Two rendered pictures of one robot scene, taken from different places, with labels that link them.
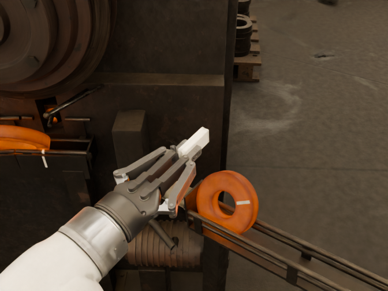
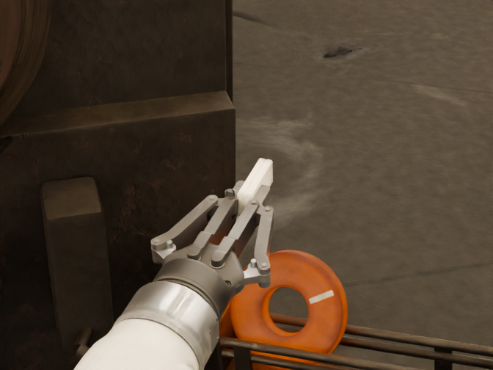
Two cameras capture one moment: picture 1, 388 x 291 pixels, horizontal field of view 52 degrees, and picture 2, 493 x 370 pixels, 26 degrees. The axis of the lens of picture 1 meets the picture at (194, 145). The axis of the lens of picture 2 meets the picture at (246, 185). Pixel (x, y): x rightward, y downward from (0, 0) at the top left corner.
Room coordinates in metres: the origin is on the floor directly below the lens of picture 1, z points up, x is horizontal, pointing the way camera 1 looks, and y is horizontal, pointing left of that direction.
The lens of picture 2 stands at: (-0.41, 0.28, 1.59)
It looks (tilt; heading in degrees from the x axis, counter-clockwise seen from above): 33 degrees down; 344
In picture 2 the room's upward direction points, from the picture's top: straight up
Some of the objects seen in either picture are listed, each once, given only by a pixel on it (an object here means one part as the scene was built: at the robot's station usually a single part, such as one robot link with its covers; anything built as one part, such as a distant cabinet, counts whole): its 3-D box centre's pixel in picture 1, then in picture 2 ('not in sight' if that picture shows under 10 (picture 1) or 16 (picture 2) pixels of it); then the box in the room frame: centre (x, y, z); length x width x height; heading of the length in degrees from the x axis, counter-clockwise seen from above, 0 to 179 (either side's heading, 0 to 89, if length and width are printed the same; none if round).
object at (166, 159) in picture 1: (154, 174); (213, 236); (0.46, 0.06, 0.96); 0.11 x 0.01 x 0.04; 144
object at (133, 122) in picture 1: (134, 152); (78, 263); (0.83, 0.17, 0.68); 0.11 x 0.08 x 0.24; 178
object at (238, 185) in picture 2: (174, 149); (227, 198); (0.51, 0.03, 0.97); 0.05 x 0.03 x 0.01; 143
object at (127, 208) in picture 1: (131, 205); (199, 281); (0.40, 0.09, 0.95); 0.09 x 0.08 x 0.07; 143
